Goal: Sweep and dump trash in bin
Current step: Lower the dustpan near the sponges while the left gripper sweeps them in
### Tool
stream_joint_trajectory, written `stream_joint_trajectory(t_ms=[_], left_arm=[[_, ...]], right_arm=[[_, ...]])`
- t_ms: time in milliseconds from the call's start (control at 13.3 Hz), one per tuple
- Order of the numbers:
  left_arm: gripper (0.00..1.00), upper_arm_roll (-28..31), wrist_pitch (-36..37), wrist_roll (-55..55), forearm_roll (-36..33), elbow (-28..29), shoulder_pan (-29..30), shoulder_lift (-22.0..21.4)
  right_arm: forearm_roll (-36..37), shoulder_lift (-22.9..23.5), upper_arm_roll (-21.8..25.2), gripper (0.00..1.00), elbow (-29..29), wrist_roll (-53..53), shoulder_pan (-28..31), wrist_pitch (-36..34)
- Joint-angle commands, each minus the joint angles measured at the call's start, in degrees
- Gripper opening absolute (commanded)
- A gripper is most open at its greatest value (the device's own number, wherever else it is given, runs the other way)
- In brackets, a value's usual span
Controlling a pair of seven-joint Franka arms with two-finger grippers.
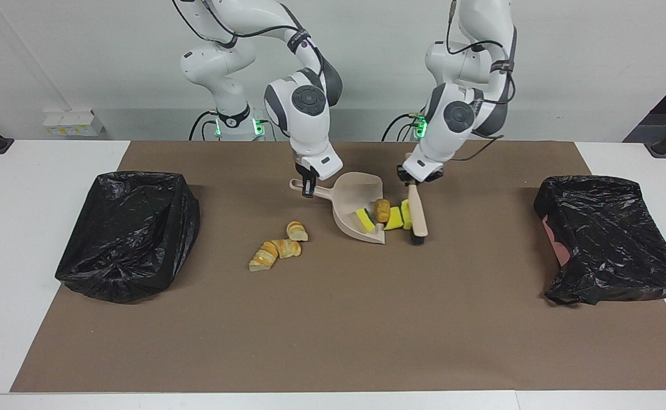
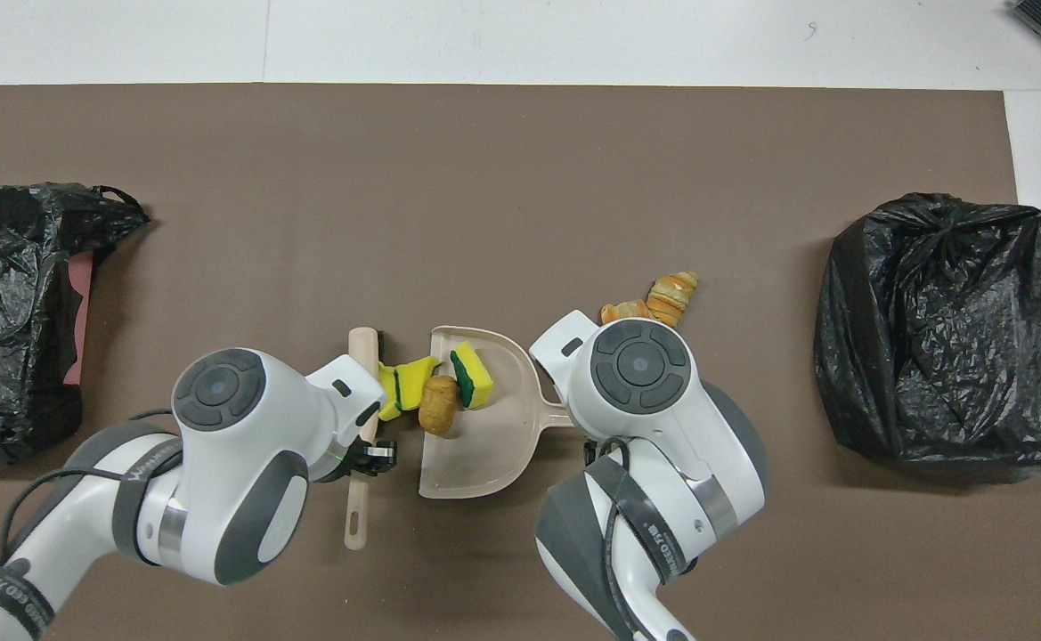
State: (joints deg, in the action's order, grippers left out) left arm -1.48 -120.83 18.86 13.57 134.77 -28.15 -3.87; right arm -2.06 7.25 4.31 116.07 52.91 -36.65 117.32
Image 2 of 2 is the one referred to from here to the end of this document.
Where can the pink bin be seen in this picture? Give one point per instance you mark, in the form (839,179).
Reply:
(84,303)

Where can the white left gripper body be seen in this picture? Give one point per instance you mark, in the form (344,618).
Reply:
(351,392)

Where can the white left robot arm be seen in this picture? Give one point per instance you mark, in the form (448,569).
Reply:
(217,463)

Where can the beige plastic dustpan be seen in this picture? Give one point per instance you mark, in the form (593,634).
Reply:
(484,454)

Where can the brown bread roll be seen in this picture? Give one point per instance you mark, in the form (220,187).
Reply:
(438,408)

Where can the brown table mat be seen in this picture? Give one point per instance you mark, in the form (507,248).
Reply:
(520,160)

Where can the black bag over pink bin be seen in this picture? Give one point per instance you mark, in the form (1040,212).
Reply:
(4,374)

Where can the beige hand brush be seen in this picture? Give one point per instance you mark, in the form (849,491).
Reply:
(357,516)

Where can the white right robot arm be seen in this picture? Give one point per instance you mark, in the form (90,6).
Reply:
(662,499)

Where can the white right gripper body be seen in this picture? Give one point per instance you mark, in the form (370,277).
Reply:
(565,343)

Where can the large bent croissant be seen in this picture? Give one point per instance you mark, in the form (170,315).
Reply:
(670,298)

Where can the yellow sponge piece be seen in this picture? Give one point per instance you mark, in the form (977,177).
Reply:
(418,378)
(477,378)
(390,396)

